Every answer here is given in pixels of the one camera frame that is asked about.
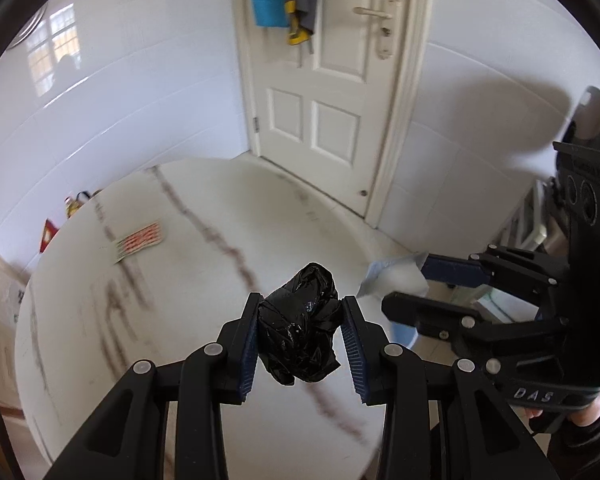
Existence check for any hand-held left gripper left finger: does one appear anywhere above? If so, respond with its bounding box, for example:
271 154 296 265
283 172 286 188
42 291 266 480

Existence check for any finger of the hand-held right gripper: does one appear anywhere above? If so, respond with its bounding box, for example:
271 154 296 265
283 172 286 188
420 244 571 311
381 291 570 361

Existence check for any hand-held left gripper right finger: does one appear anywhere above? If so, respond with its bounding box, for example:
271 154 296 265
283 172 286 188
341 296 561 480

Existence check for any blue bucket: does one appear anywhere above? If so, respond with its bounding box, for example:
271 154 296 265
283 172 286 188
390 322 421 348

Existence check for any black plastic bag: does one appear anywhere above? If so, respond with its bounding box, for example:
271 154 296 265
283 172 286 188
257 261 342 387

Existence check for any person's right hand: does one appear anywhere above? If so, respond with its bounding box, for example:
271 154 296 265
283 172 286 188
525 392 600 433

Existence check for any round marble table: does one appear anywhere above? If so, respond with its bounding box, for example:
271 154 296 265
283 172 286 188
14 157 416 480

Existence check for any red striped wrapper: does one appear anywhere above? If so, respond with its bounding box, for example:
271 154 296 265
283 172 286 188
114 221 163 264

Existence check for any white panel door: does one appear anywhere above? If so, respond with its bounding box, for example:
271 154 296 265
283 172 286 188
230 0 433 231

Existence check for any yellow oil bottle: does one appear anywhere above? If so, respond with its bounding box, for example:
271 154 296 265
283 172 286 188
65 190 103 218

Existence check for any red printed packet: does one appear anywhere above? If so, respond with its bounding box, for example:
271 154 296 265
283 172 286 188
39 218 60 253

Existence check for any white wire rack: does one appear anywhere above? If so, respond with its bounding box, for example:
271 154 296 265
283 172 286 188
497 177 548 251

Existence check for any cream door handle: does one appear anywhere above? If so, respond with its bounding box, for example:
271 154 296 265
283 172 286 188
354 0 402 58

